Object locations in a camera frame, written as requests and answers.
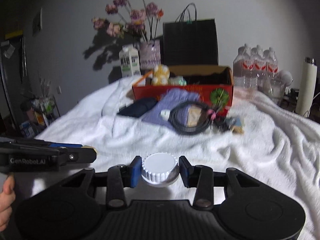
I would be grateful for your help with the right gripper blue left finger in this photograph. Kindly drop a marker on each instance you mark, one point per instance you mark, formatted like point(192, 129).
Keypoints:
point(135, 171)

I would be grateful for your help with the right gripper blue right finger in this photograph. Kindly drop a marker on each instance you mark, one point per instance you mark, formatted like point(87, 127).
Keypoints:
point(185, 169)

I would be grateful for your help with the white round ribbed cap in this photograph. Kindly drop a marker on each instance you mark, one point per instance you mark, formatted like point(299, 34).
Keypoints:
point(160, 169)

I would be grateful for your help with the purple drawstring pouch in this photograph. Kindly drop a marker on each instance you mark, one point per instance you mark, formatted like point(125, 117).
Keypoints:
point(169, 101)

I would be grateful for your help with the person's left hand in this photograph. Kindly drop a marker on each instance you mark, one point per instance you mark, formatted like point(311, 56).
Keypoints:
point(7, 198)

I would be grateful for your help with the dark blue case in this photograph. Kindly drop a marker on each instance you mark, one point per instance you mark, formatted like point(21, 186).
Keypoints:
point(138, 108)

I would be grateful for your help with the small grey blue figurine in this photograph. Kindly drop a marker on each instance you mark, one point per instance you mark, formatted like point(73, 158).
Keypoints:
point(233, 124)

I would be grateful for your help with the orange cardboard box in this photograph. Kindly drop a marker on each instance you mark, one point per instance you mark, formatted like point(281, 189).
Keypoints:
point(213, 83)

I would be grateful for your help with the mint green white trinket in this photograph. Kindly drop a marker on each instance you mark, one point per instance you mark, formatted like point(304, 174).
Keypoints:
point(177, 81)

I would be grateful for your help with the white fluffy towel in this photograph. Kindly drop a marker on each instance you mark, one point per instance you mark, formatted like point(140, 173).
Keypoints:
point(278, 147)

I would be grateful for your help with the yellow white plush toy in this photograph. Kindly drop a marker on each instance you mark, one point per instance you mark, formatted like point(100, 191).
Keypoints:
point(160, 75)

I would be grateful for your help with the white green milk carton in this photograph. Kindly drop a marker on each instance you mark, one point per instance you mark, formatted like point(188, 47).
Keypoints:
point(129, 61)

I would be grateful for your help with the clear glass cup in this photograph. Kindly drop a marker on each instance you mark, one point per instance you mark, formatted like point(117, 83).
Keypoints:
point(274, 88)

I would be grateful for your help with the purple glass vase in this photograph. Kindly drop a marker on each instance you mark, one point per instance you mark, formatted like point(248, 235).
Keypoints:
point(149, 54)

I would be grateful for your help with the shrink-wrapped water bottle pack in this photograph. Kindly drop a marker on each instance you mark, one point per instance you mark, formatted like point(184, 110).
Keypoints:
point(252, 66)

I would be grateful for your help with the black paper shopping bag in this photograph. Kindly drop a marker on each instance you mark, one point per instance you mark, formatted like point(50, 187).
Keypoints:
point(194, 43)

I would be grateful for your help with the white round lamp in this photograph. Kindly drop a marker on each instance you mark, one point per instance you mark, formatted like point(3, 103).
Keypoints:
point(285, 77)

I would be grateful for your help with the white thermos bottle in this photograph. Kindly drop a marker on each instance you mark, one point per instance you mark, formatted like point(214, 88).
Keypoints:
point(307, 87)

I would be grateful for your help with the dried pink purple flowers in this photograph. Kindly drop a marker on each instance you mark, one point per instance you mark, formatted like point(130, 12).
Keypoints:
point(141, 24)

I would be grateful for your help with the wire rack with clutter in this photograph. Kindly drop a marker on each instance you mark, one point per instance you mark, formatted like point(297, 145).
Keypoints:
point(39, 111)

